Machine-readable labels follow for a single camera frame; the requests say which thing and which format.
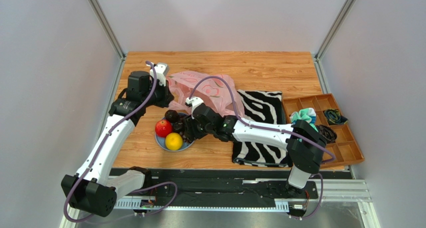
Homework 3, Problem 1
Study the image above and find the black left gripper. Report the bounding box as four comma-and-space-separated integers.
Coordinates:
141, 78, 174, 109

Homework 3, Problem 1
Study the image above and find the dark red grape bunch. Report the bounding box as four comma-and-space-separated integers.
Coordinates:
172, 119, 191, 143

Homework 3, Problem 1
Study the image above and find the pink peach-print plastic bag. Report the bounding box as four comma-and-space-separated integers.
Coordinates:
167, 71, 244, 117

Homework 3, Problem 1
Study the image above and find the yellow lemon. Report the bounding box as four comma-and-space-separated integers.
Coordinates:
164, 132, 184, 151

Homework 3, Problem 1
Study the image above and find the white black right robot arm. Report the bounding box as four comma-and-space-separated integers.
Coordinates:
184, 102, 327, 189

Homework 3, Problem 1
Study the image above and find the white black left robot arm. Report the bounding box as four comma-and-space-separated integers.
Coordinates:
61, 67, 174, 223

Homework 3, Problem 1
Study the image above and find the dark purple mangosteen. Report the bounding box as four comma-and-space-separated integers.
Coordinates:
164, 109, 180, 123

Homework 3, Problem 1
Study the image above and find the red apple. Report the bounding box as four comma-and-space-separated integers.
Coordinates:
154, 119, 173, 138

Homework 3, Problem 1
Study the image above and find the black white zebra towel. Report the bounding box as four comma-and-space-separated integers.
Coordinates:
231, 89, 291, 168

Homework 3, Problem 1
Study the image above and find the teal white blue sock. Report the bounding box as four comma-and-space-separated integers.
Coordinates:
290, 107, 318, 131

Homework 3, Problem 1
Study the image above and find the dark brown patterned cloth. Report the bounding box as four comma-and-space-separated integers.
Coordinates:
315, 124, 338, 144

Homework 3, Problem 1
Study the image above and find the dark blue yellow patterned cloth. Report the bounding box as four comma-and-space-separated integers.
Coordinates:
323, 109, 349, 125

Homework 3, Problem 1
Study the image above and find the wooden compartment tray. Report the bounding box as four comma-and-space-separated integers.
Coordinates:
282, 93, 365, 170

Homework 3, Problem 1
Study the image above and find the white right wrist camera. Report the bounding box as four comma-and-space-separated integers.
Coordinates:
185, 96, 204, 108

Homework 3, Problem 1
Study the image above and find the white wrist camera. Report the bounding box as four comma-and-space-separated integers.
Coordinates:
185, 96, 204, 108
145, 60, 170, 87

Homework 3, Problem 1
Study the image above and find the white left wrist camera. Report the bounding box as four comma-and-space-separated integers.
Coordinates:
145, 60, 170, 87

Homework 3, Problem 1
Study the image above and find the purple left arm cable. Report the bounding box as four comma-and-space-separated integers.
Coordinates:
63, 60, 178, 224

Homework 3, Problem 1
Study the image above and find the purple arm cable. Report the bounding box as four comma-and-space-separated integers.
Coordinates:
63, 60, 178, 224
187, 75, 337, 221

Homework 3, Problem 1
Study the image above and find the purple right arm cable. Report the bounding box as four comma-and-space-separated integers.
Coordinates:
187, 75, 337, 221

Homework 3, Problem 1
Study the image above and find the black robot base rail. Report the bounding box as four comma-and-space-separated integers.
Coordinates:
142, 169, 319, 209

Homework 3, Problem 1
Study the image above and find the left aluminium frame post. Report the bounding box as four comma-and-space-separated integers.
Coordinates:
88, 0, 127, 61

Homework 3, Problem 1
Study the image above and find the aluminium frame rail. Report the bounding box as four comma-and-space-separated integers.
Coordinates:
314, 0, 356, 62

